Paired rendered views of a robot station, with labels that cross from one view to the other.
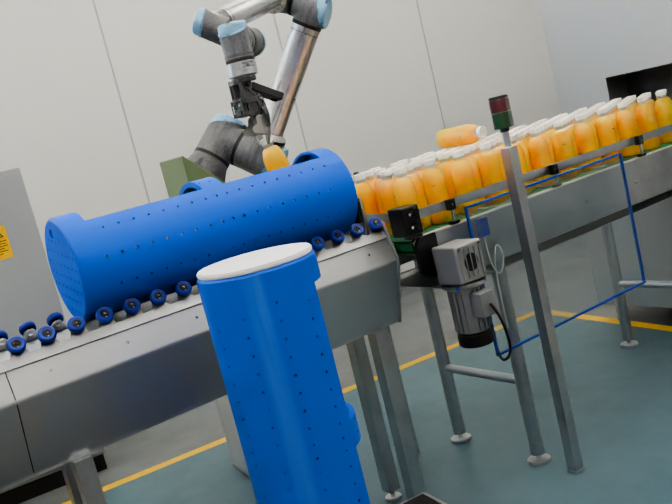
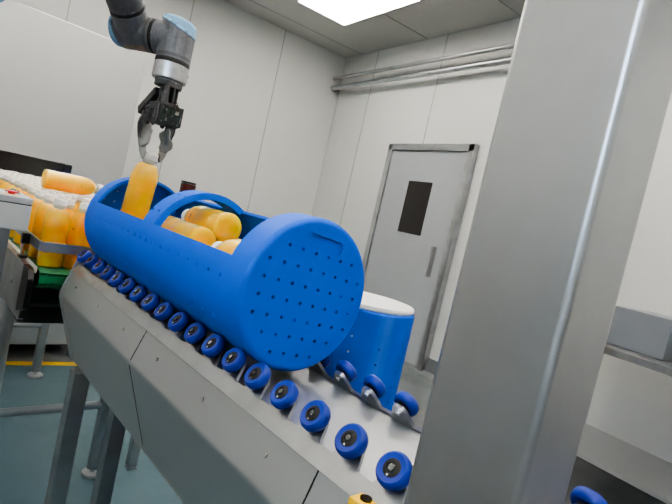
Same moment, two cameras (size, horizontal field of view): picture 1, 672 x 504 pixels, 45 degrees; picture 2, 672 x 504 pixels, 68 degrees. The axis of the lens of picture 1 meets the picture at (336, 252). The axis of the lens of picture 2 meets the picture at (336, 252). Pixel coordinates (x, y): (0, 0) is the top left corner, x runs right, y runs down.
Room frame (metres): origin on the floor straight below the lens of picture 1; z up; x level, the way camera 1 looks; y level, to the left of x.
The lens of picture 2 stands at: (2.25, 1.59, 1.23)
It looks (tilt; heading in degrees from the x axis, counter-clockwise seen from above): 3 degrees down; 260
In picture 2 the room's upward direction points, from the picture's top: 13 degrees clockwise
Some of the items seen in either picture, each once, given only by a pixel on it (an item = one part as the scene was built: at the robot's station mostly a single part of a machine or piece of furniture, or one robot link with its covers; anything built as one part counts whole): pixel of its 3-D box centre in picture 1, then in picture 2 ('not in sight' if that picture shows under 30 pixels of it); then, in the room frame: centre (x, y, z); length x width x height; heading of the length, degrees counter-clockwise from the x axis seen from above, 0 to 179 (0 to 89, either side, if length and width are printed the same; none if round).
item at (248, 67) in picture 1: (243, 70); (171, 75); (2.54, 0.14, 1.52); 0.10 x 0.09 x 0.05; 32
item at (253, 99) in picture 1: (247, 97); (165, 104); (2.53, 0.15, 1.44); 0.09 x 0.08 x 0.12; 122
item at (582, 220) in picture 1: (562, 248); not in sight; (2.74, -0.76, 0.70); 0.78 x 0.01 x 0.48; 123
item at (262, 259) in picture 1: (254, 260); (367, 300); (1.88, 0.19, 1.03); 0.28 x 0.28 x 0.01
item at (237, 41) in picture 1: (236, 42); (175, 42); (2.54, 0.14, 1.61); 0.10 x 0.09 x 0.12; 164
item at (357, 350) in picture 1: (373, 414); (61, 468); (2.65, 0.01, 0.31); 0.06 x 0.06 x 0.63; 33
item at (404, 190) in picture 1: (407, 203); not in sight; (2.58, -0.26, 1.00); 0.07 x 0.07 x 0.19
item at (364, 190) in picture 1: (366, 206); (80, 238); (2.77, -0.14, 1.00); 0.07 x 0.07 x 0.19
